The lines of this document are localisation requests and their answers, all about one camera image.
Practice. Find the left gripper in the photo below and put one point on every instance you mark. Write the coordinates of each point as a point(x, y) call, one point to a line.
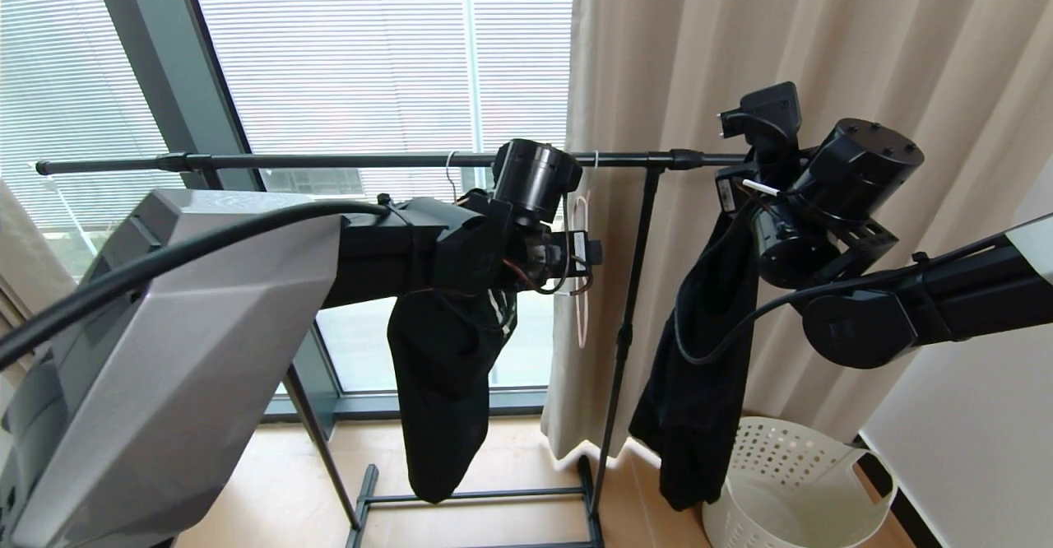
point(568, 256)

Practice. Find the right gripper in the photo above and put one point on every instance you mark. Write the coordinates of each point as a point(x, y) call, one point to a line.
point(790, 243)

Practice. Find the pink clothes hanger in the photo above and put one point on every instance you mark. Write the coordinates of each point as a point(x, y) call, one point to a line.
point(449, 174)
point(582, 318)

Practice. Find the black shorts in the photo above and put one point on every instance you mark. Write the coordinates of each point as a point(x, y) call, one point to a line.
point(444, 383)

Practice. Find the black garment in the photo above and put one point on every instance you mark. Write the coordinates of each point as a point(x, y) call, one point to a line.
point(699, 400)

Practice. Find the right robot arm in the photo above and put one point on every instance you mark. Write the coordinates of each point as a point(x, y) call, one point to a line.
point(946, 301)

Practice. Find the white laundry basket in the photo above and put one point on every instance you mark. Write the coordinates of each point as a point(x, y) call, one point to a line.
point(790, 490)

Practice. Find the black clothes rack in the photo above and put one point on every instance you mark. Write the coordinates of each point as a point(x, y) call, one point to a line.
point(329, 160)

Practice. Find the beige curtain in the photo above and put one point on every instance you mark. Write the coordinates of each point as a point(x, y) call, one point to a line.
point(25, 260)
point(905, 38)

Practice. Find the window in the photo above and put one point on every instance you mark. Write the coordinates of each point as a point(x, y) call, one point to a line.
point(345, 54)

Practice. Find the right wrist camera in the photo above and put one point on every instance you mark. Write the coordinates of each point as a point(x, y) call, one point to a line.
point(769, 116)

